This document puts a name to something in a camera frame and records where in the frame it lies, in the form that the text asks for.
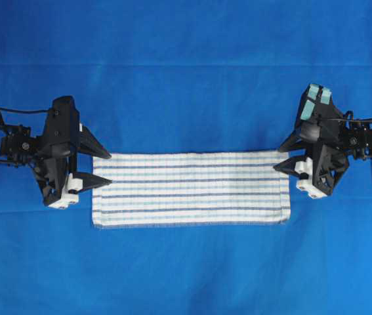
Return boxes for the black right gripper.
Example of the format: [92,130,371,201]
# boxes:
[274,129,349,199]

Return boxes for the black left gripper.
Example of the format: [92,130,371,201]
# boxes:
[33,123,112,209]

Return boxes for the white blue striped towel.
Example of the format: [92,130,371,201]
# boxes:
[92,151,291,228]

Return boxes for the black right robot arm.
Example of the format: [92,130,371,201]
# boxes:
[274,111,372,199]

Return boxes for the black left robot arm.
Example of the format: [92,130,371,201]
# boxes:
[0,109,111,209]

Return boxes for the blue table cloth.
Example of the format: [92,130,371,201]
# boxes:
[0,1,372,314]

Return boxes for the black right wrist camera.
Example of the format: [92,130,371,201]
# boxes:
[295,83,344,143]

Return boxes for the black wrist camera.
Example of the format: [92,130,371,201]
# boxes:
[39,96,80,158]
[295,83,344,143]

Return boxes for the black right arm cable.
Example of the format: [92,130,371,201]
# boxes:
[320,113,372,127]

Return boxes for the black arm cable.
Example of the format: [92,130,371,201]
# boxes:
[320,113,372,127]
[0,104,55,116]

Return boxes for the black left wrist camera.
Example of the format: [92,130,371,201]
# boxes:
[39,96,80,158]

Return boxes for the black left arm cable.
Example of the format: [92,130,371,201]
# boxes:
[0,104,55,116]

